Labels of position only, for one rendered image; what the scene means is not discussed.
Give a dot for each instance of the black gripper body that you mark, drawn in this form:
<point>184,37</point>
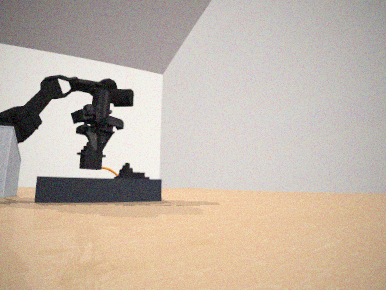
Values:
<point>105,122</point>

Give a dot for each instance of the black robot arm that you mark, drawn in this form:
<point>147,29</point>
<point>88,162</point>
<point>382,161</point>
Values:
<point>26,119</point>

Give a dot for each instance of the dark grey micro servo with orange cable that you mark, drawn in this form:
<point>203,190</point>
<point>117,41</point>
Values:
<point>91,160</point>

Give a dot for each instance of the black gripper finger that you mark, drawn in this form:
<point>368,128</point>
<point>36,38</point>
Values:
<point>103,137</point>
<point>92,138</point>

